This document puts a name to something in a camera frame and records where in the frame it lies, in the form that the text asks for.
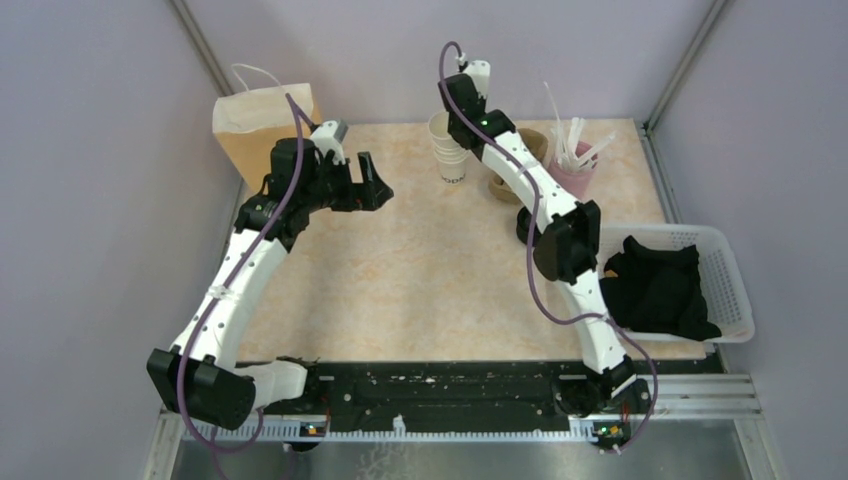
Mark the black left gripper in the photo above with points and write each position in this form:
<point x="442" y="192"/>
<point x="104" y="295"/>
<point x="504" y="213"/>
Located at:
<point x="369" y="195"/>

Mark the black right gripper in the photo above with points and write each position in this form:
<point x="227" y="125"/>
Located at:
<point x="479" y="97"/>

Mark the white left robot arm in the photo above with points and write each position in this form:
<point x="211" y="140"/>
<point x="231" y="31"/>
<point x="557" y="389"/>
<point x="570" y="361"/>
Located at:
<point x="198" y="374"/>

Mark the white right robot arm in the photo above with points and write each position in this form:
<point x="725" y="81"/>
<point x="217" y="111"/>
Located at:
<point x="563" y="234"/>

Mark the stack of white paper cups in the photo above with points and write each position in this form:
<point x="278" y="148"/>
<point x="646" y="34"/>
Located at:
<point x="450" y="156"/>

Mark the brown paper bag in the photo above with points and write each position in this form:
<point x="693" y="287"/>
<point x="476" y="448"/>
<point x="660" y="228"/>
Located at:
<point x="248" y="124"/>

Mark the stack of black lids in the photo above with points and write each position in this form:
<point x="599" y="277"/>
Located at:
<point x="523" y="224"/>

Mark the pink straw holder cup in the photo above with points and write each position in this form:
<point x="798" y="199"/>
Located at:
<point x="576" y="183"/>

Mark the black cloth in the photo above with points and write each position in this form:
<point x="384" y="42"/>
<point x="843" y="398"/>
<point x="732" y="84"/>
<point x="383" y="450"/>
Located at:
<point x="657" y="291"/>

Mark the white plastic basket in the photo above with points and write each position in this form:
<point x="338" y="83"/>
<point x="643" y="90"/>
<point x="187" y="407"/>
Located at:
<point x="722" y="285"/>

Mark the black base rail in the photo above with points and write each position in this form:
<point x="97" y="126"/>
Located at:
<point x="462" y="397"/>

